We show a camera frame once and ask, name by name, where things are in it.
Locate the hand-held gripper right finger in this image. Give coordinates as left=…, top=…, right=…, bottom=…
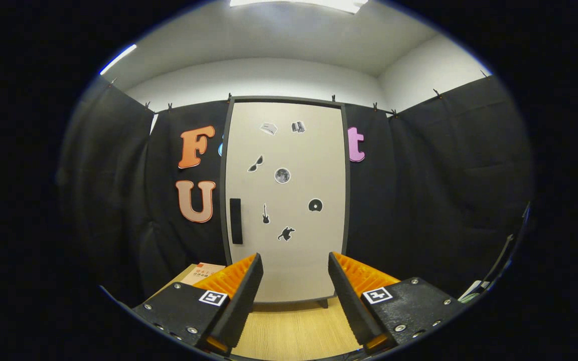
left=328, top=251, right=468, bottom=352

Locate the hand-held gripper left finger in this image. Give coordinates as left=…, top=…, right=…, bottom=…
left=131, top=252, right=264, bottom=354

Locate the dark grey shoe cabinet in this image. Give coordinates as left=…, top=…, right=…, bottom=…
left=219, top=95, right=351, bottom=309

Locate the beige shoe cabinet door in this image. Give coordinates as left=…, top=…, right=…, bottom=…
left=225, top=102, right=346, bottom=303

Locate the beige orange book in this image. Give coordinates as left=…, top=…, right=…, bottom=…
left=181, top=262, right=227, bottom=286

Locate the white green object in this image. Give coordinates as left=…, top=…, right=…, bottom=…
left=457, top=280, right=493, bottom=304

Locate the black backdrop cloth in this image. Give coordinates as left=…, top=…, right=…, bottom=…
left=58, top=75, right=535, bottom=301

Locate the thin black bar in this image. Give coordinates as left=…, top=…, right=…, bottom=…
left=485, top=201, right=531, bottom=286

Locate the narrow ceiling light strip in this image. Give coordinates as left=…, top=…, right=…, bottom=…
left=99, top=44, right=137, bottom=76

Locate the wide ceiling light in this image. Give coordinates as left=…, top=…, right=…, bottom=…
left=229, top=0, right=369, bottom=14

